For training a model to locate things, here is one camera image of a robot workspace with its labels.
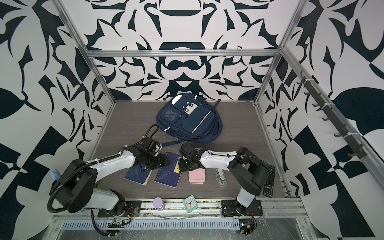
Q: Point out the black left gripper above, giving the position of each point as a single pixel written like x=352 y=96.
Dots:
x=163 y=161

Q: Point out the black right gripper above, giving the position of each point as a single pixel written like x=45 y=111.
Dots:
x=180 y=168

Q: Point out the blue book yellow label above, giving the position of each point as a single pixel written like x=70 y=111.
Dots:
x=170 y=175
x=138 y=174

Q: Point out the navy blue school backpack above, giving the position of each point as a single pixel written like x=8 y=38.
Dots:
x=189 y=118

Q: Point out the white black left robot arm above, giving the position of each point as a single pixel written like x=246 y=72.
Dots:
x=75 y=189

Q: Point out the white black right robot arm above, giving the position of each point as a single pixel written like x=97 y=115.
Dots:
x=250 y=171

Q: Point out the pink pencil case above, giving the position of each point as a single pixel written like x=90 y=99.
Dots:
x=197 y=176

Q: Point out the clear plastic bag with eraser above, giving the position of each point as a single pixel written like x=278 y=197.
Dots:
x=221 y=178

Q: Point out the teal small alarm clock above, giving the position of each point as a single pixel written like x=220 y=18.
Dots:
x=190 y=204

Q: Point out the purple small bottle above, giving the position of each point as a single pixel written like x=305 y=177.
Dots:
x=159 y=204

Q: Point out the small circuit board left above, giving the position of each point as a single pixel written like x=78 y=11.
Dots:
x=119 y=223

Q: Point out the small circuit board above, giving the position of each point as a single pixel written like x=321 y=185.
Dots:
x=247 y=228
x=119 y=223

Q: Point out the black tv remote control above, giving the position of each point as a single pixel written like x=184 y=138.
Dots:
x=269 y=185

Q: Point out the small circuit board right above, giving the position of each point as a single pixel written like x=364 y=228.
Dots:
x=247 y=228

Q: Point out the light blue water bottle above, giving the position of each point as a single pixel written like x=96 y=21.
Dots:
x=55 y=174

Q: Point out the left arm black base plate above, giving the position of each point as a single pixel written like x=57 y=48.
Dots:
x=132 y=207

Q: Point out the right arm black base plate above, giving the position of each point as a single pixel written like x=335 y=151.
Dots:
x=231 y=208

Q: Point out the white slotted cable duct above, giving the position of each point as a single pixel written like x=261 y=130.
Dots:
x=185 y=224

